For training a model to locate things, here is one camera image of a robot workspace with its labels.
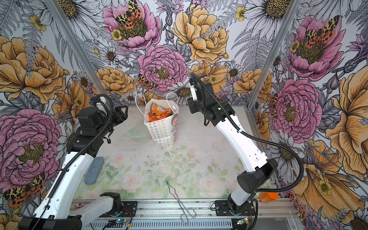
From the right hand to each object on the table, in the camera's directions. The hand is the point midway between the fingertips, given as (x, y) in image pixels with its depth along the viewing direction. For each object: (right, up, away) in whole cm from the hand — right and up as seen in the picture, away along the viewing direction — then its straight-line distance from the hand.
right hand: (194, 103), depth 73 cm
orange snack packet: (-21, -3, +19) cm, 29 cm away
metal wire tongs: (-5, -55, +2) cm, 55 cm away
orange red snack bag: (-24, -7, +13) cm, 28 cm away
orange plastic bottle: (+34, -45, -2) cm, 57 cm away
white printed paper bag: (-18, -15, +13) cm, 27 cm away
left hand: (-35, -5, -1) cm, 35 cm away
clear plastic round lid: (-39, -18, +33) cm, 54 cm away
